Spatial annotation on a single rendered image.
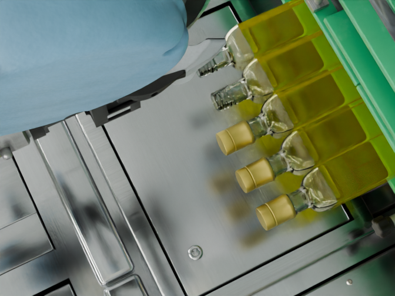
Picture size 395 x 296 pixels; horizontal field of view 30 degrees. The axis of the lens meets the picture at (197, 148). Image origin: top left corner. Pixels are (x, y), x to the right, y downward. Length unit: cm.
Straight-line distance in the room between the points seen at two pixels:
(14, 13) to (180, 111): 96
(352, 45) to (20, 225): 57
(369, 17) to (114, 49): 75
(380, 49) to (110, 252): 48
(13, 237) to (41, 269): 7
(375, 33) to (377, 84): 9
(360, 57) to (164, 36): 79
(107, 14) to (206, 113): 95
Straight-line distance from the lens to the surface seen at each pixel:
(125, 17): 22
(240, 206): 112
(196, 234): 111
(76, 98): 28
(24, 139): 72
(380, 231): 107
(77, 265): 113
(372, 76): 102
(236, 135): 100
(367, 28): 96
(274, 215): 98
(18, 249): 117
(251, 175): 99
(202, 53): 73
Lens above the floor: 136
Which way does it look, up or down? 10 degrees down
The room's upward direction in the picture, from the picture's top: 115 degrees counter-clockwise
